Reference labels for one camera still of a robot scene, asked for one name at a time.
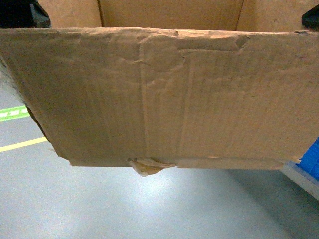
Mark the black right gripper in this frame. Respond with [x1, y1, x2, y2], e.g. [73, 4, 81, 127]
[301, 5, 319, 31]

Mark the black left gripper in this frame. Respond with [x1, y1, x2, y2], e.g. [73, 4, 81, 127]
[0, 0, 51, 28]

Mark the brown cardboard box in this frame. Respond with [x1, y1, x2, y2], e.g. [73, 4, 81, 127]
[0, 0, 319, 175]

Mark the blue bin beside shelf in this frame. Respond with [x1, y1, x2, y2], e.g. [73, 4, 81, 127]
[298, 138, 319, 180]

